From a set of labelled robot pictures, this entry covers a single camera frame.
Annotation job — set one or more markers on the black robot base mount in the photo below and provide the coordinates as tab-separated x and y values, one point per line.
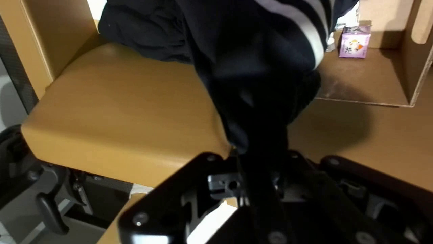
48	198

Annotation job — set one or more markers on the brown cardboard box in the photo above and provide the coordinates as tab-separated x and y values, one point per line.
383	76

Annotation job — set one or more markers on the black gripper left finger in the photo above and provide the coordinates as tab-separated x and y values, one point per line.
180	198

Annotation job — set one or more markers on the brown leather sofa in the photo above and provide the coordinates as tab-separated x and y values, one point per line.
126	112

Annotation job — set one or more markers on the small purple carton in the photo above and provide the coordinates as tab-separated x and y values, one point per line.
354	42

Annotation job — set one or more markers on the clear plastic bag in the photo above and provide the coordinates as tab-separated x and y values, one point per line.
346	16

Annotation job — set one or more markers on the black trousers with white stripes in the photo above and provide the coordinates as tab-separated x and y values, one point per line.
251	54

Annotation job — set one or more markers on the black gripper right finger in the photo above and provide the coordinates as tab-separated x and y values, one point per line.
360	203

